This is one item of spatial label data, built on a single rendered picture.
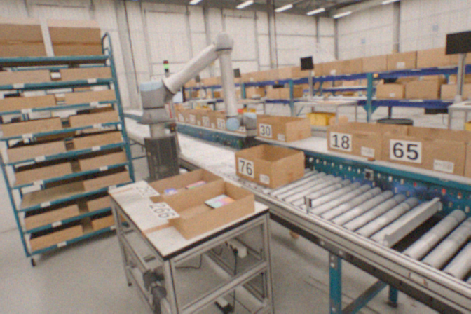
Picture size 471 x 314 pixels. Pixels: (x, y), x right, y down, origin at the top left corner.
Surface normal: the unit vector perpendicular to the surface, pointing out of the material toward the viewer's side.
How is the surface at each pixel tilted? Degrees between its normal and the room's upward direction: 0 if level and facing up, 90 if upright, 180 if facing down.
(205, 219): 90
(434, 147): 90
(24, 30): 118
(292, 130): 91
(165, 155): 90
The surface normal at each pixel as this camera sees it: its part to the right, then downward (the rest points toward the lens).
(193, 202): 0.57, 0.10
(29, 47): 0.53, 0.57
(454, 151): -0.82, 0.19
